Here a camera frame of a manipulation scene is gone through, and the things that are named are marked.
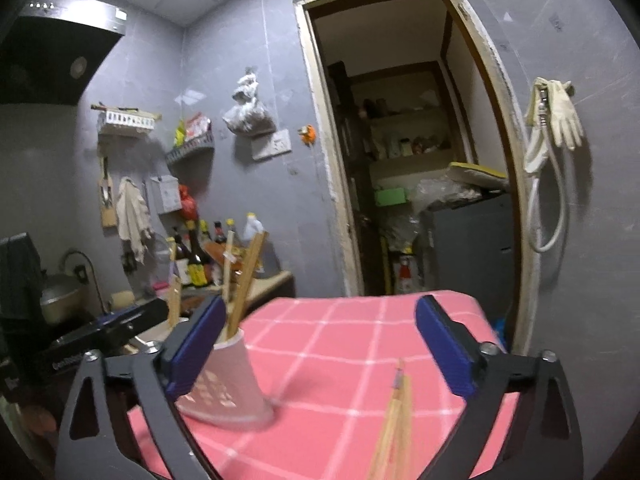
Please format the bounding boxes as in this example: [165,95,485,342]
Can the dark bottle white label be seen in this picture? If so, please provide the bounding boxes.
[171,230,193,287]

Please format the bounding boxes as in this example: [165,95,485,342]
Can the white plastic bag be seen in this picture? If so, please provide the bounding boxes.
[232,67,261,106]

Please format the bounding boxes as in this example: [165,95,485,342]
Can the yellow edged cushion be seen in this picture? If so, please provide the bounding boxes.
[447,161,510,191]

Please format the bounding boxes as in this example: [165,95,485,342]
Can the red plastic bag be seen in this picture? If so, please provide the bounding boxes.
[178,185,197,221]

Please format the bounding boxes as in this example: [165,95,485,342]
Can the brown wooden board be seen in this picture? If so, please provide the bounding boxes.
[202,242,247,275]

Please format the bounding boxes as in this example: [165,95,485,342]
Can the white plastic utensil basket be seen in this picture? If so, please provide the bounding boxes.
[176,327,275,428]

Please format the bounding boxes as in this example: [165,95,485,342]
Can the grey cabinet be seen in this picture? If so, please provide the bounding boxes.
[420,192,516,297]

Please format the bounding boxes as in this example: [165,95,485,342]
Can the wooden chopsticks in holder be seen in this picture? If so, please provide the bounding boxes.
[135,270,294,351]

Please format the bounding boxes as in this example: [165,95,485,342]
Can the dark bottle yellow label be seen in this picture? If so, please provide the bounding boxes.
[185,232,210,288]

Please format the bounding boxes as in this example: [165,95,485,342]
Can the large oil jug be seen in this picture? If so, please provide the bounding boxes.
[242,212,267,275]

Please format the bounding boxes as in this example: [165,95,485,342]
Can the black wok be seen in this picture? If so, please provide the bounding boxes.
[40,272,83,325]

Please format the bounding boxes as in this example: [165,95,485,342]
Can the pantry shelves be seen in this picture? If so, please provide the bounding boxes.
[327,60,476,181]

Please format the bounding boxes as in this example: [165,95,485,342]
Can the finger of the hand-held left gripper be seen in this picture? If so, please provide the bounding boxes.
[92,298,170,343]

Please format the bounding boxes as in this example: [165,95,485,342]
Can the white hose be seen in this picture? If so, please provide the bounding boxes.
[522,77,571,253]

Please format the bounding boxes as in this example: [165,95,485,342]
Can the red and white bottle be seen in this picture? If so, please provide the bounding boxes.
[397,255,426,295]

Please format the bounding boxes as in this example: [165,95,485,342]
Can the white hanging towel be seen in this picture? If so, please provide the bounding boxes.
[116,177,153,263]

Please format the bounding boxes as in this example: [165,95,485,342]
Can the wooden knife holder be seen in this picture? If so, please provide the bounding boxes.
[100,156,119,228]

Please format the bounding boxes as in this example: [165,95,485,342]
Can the white wall basket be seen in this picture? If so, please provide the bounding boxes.
[91,106,162,136]

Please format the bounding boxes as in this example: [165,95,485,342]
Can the crumpled clear plastic sheet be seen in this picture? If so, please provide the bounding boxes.
[410,177,483,211]

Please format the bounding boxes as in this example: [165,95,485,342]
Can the black range hood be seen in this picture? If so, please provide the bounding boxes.
[0,0,127,106]

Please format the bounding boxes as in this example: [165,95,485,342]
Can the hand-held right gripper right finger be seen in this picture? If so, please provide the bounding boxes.
[415,294,586,480]

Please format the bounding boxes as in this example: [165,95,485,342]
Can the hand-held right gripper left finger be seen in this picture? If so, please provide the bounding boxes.
[54,294,228,480]

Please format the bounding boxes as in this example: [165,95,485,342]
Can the wooden door frame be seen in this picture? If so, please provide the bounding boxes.
[294,0,543,357]

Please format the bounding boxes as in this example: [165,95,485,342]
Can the white wall switch panel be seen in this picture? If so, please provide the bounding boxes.
[251,130,292,161]

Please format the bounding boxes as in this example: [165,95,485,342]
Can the grey wall shelf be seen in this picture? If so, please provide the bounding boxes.
[165,132,216,166]

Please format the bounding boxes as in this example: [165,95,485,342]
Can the grey wall box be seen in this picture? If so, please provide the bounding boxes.
[150,175,182,215]

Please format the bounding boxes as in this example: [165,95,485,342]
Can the cream rubber gloves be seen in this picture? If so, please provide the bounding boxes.
[547,79,584,150]

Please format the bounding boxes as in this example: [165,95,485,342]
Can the green box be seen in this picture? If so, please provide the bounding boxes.
[375,187,408,207]

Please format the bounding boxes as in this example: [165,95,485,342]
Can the wooden chopstick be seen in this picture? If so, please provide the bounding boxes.
[226,232,266,342]
[166,240,184,332]
[221,230,237,313]

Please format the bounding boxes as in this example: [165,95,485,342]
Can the clear plastic bag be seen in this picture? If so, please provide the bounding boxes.
[222,100,277,136]

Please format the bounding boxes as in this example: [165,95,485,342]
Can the pile of wooden chopsticks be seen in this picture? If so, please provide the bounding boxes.
[367,358,415,480]

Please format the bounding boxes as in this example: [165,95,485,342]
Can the red seasoning packet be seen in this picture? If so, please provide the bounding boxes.
[185,112,211,141]

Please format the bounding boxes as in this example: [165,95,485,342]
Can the pink checked tablecloth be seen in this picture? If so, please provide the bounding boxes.
[127,290,521,480]

